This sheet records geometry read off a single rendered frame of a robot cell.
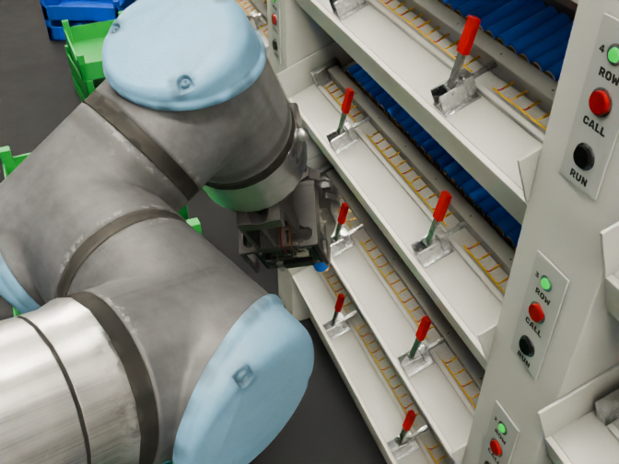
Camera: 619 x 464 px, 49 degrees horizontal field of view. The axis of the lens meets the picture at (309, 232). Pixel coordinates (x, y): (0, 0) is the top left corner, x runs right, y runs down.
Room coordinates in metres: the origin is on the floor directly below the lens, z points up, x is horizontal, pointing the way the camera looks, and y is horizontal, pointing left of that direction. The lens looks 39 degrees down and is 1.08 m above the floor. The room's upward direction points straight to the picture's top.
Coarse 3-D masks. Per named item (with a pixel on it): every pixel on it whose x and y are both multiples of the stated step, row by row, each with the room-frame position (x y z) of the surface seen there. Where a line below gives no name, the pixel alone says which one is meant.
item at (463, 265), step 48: (336, 48) 1.05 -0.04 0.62; (288, 96) 1.02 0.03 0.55; (336, 96) 0.98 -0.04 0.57; (384, 96) 0.91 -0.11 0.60; (336, 144) 0.84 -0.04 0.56; (384, 144) 0.83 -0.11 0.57; (432, 144) 0.78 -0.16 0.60; (384, 192) 0.73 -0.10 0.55; (432, 192) 0.71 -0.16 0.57; (480, 192) 0.66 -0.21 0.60; (432, 240) 0.60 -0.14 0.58; (480, 240) 0.60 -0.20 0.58; (432, 288) 0.56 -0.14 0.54; (480, 288) 0.54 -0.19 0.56; (480, 336) 0.45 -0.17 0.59
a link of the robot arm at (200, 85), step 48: (144, 0) 0.41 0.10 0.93; (192, 0) 0.40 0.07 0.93; (144, 48) 0.37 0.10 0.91; (192, 48) 0.37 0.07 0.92; (240, 48) 0.37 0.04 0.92; (144, 96) 0.34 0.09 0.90; (192, 96) 0.34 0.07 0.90; (240, 96) 0.37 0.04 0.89; (192, 144) 0.35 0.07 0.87; (240, 144) 0.37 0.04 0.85; (288, 144) 0.42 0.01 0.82
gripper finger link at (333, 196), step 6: (324, 180) 0.52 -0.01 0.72; (330, 180) 0.52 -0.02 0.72; (324, 186) 0.52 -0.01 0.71; (330, 186) 0.51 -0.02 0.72; (324, 192) 0.52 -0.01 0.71; (330, 192) 0.52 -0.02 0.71; (336, 192) 0.53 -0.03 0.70; (324, 198) 0.51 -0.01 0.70; (330, 198) 0.51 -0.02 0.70; (336, 198) 0.52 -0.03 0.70; (324, 204) 0.52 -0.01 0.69; (330, 204) 0.52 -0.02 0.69; (336, 204) 0.52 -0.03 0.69; (330, 210) 0.53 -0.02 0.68; (336, 210) 0.55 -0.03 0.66
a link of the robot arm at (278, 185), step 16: (304, 128) 0.44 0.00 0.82; (304, 144) 0.45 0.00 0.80; (288, 160) 0.42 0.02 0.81; (304, 160) 0.44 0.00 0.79; (272, 176) 0.40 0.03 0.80; (288, 176) 0.42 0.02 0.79; (208, 192) 0.42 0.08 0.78; (224, 192) 0.40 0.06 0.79; (240, 192) 0.40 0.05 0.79; (256, 192) 0.40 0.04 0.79; (272, 192) 0.41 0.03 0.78; (288, 192) 0.42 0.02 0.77; (240, 208) 0.42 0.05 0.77; (256, 208) 0.41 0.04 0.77
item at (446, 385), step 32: (320, 160) 1.04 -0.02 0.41; (352, 192) 0.95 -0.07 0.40; (352, 224) 0.90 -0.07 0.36; (352, 256) 0.83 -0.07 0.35; (384, 256) 0.80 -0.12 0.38; (352, 288) 0.77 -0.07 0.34; (384, 288) 0.75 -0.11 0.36; (416, 288) 0.71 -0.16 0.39; (384, 320) 0.69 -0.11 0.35; (416, 320) 0.67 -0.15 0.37; (448, 320) 0.67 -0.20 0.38; (416, 352) 0.60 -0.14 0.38; (448, 352) 0.62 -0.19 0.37; (416, 384) 0.58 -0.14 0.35; (448, 384) 0.57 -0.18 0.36; (480, 384) 0.54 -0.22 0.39; (448, 416) 0.52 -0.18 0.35; (448, 448) 0.48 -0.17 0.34
